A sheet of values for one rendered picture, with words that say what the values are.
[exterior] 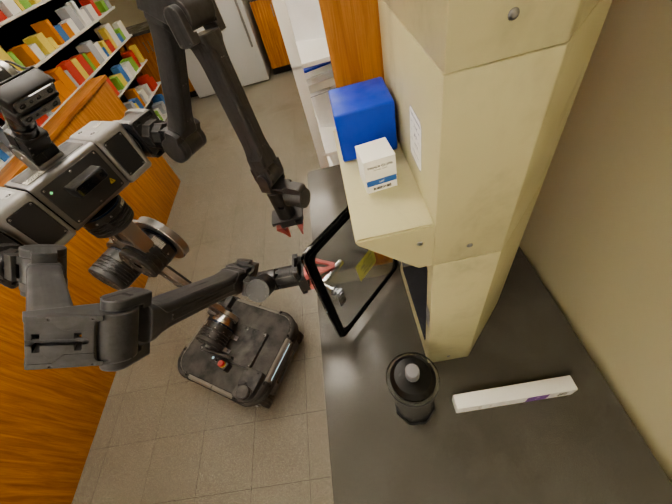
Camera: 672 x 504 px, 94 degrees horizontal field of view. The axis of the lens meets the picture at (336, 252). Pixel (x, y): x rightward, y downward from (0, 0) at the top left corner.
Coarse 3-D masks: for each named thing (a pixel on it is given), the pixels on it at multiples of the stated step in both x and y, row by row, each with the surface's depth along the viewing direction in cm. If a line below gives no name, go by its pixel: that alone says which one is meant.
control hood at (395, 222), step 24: (336, 144) 62; (408, 168) 53; (360, 192) 52; (384, 192) 50; (408, 192) 49; (360, 216) 48; (384, 216) 47; (408, 216) 46; (360, 240) 45; (384, 240) 46; (408, 240) 46; (432, 240) 47
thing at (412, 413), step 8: (408, 352) 68; (416, 352) 68; (392, 360) 68; (392, 392) 64; (432, 392) 62; (400, 400) 63; (408, 400) 62; (424, 400) 62; (400, 408) 73; (408, 408) 68; (416, 408) 67; (424, 408) 68; (408, 416) 74; (416, 416) 73; (424, 416) 74
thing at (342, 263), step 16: (336, 240) 69; (352, 240) 74; (304, 256) 62; (320, 256) 66; (336, 256) 71; (352, 256) 77; (368, 256) 84; (384, 256) 92; (320, 272) 69; (336, 272) 74; (352, 272) 80; (368, 272) 88; (384, 272) 97; (352, 288) 84; (368, 288) 92; (336, 304) 81; (352, 304) 88
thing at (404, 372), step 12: (408, 360) 66; (420, 360) 65; (396, 372) 65; (408, 372) 61; (420, 372) 64; (432, 372) 64; (396, 384) 63; (408, 384) 63; (420, 384) 62; (432, 384) 62; (408, 396) 62; (420, 396) 62
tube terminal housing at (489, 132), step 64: (384, 64) 56; (512, 64) 29; (576, 64) 36; (448, 128) 33; (512, 128) 34; (448, 192) 40; (512, 192) 41; (448, 256) 50; (512, 256) 71; (448, 320) 68
